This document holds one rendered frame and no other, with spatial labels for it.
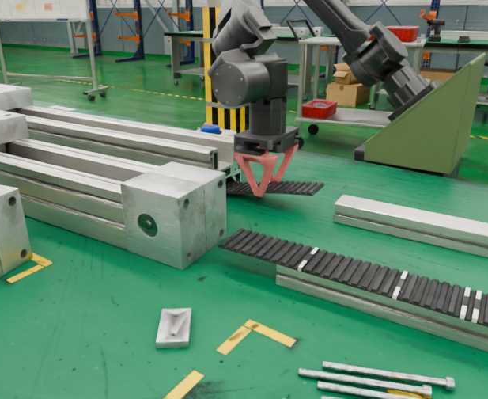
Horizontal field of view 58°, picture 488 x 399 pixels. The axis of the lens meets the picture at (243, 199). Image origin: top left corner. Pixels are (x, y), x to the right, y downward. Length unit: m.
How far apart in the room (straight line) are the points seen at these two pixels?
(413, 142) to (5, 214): 0.71
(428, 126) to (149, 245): 0.58
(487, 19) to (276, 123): 7.53
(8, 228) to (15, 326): 0.13
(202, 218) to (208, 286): 0.09
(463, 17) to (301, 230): 7.64
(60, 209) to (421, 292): 0.48
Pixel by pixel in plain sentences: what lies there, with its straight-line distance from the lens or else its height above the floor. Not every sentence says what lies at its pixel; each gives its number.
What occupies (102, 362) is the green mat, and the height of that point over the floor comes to 0.78.
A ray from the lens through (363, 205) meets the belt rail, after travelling 0.66.
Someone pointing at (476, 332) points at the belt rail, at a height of 0.79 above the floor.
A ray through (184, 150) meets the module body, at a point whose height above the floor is 0.86.
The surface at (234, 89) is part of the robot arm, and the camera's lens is 0.59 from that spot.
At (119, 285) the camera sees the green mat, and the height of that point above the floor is 0.78.
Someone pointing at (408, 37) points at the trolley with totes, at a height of 0.90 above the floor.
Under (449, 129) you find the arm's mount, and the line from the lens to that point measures 0.91.
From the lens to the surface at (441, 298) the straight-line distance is 0.47.
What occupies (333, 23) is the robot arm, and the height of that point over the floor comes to 1.04.
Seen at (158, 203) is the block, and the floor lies 0.86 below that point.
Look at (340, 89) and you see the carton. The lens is 5.70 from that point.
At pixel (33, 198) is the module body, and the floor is 0.81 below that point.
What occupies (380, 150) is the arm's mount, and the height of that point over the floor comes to 0.81.
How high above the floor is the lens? 1.07
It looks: 23 degrees down
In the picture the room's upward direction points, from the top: straight up
